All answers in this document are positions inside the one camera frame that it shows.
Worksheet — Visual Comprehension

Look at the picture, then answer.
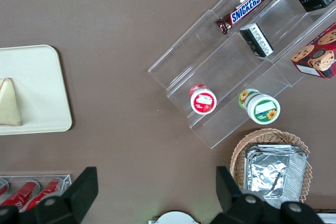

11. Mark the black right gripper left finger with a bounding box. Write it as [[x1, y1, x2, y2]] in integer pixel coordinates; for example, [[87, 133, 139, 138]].
[[0, 166, 99, 224]]

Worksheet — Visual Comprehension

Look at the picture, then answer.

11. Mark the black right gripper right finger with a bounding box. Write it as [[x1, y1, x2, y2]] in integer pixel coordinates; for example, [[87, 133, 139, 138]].
[[211, 165, 322, 224]]

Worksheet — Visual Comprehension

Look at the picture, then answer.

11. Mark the triangular sandwich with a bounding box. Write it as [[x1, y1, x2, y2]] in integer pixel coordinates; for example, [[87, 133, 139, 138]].
[[0, 77, 23, 126]]

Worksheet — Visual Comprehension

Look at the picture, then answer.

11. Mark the aluminium foil tray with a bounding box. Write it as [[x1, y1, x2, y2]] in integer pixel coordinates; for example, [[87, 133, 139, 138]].
[[243, 144, 308, 209]]

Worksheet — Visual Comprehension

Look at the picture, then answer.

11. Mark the light tan wicker basket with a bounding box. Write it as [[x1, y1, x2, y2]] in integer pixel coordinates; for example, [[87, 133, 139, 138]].
[[229, 128, 313, 204]]

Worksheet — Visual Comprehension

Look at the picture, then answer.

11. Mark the white rectangular snack tray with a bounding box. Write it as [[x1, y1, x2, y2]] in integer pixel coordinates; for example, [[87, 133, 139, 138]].
[[316, 211, 336, 224]]

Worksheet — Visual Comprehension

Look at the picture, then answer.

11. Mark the beige rectangular tray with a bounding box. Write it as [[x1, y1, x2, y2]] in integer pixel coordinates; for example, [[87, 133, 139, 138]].
[[0, 44, 73, 136]]

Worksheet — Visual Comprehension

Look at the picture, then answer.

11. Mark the red cola bottle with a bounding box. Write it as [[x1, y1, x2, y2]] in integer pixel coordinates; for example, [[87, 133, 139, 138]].
[[0, 180, 40, 207], [0, 178, 10, 196], [25, 178, 63, 211]]

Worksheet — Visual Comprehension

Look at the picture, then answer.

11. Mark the clear acrylic bottle rack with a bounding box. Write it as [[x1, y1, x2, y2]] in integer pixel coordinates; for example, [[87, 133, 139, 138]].
[[0, 173, 72, 212]]

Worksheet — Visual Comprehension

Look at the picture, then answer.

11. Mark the green lidded yoghurt cup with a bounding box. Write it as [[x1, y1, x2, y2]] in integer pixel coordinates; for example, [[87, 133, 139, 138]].
[[238, 88, 281, 125]]

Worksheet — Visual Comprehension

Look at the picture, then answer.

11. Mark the red lidded yoghurt cup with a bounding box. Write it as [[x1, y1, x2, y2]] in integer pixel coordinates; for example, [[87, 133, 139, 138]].
[[189, 83, 218, 115]]

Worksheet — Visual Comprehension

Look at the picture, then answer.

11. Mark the clear acrylic stepped display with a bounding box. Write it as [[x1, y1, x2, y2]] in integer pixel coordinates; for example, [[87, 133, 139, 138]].
[[147, 0, 336, 150]]

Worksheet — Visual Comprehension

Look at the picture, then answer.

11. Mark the red cookie box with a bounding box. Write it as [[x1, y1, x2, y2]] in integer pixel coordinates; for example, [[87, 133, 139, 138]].
[[290, 23, 336, 80]]

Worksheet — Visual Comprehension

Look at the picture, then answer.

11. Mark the Snickers chocolate bar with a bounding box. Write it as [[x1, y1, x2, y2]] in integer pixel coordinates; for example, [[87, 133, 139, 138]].
[[215, 0, 271, 36]]

